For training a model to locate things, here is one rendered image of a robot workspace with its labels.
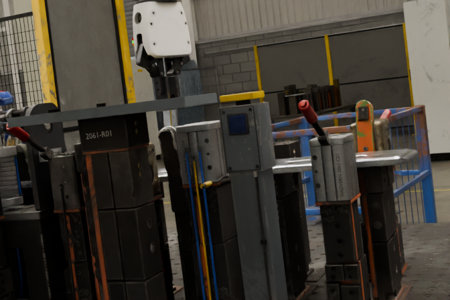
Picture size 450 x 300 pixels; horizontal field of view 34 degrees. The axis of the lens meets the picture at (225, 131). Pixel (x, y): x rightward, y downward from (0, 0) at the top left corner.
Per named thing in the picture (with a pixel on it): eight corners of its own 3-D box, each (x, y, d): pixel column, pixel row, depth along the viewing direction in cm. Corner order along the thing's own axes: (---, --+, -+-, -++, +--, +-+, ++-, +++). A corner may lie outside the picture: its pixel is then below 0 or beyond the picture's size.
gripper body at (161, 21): (147, -9, 125) (156, 57, 126) (190, -8, 132) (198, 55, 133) (120, -1, 130) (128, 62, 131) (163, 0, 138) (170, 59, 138)
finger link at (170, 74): (173, 60, 131) (177, 97, 132) (185, 59, 134) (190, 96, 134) (161, 62, 134) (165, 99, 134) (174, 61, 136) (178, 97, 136)
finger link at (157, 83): (153, 61, 128) (157, 100, 128) (166, 60, 130) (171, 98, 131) (140, 63, 130) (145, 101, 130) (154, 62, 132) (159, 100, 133)
